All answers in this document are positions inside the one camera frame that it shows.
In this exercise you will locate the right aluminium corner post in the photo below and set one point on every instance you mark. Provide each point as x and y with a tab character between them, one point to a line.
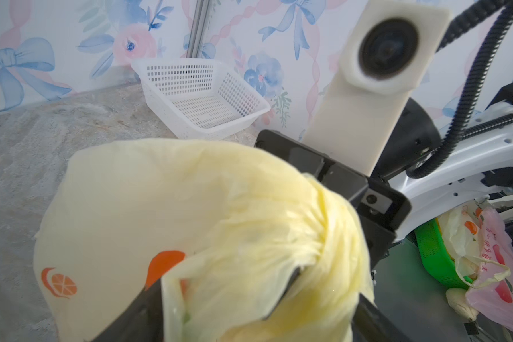
197	29

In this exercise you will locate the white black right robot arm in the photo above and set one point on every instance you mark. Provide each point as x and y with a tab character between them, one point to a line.
482	163

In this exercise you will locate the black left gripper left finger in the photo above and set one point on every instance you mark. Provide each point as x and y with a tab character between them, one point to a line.
141	321

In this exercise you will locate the pink plastic bag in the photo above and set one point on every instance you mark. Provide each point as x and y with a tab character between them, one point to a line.
492	292

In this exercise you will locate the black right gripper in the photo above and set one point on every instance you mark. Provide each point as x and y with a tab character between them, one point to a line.
381	209

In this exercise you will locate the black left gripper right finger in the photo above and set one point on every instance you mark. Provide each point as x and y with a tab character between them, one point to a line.
372	325

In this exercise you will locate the white perforated plastic basket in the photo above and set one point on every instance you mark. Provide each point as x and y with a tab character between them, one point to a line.
199	98

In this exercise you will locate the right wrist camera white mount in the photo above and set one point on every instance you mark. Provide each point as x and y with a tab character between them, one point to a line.
383	61

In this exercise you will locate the spare yellow printed bag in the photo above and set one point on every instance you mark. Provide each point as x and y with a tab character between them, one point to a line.
465	243

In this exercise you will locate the green plastic basket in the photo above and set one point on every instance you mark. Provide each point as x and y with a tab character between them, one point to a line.
435	258

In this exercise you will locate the yellow plastic bag orange print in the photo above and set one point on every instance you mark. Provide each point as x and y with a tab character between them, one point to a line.
243	245

